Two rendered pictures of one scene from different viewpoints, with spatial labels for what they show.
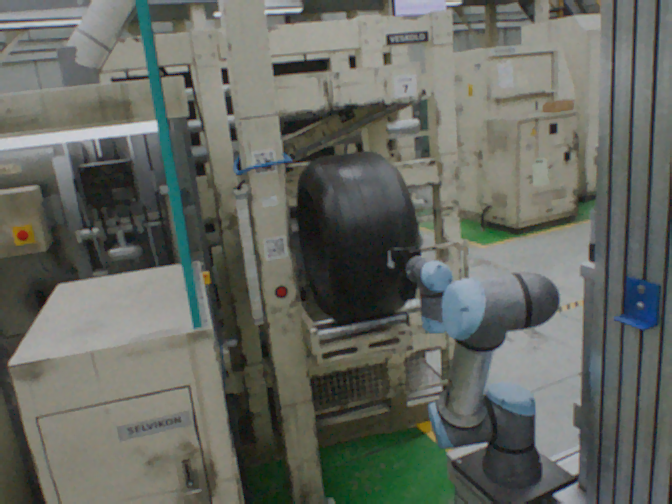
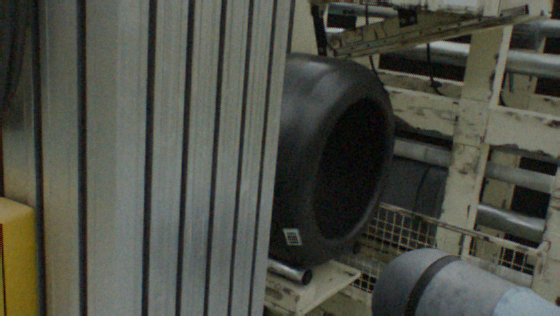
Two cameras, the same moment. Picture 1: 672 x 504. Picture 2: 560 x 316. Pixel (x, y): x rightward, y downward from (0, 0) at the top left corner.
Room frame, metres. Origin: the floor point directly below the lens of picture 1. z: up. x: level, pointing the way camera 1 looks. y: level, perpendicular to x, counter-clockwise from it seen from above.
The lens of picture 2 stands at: (0.88, -1.27, 1.64)
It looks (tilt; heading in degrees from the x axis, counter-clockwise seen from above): 16 degrees down; 49
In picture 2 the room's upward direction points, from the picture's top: 5 degrees clockwise
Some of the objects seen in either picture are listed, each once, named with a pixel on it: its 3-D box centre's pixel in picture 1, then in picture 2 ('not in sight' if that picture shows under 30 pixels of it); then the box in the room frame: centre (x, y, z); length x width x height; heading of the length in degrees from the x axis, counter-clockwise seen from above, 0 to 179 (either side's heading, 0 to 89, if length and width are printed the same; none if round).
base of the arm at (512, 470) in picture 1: (511, 452); not in sight; (1.25, -0.43, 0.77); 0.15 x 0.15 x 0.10
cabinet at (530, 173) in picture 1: (531, 170); not in sight; (6.33, -2.44, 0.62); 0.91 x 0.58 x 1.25; 112
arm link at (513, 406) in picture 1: (508, 413); not in sight; (1.25, -0.42, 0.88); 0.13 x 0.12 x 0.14; 95
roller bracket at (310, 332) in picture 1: (302, 321); not in sight; (1.96, 0.10, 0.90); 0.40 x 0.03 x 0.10; 13
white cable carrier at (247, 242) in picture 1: (250, 257); not in sight; (1.88, 0.25, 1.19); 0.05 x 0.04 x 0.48; 13
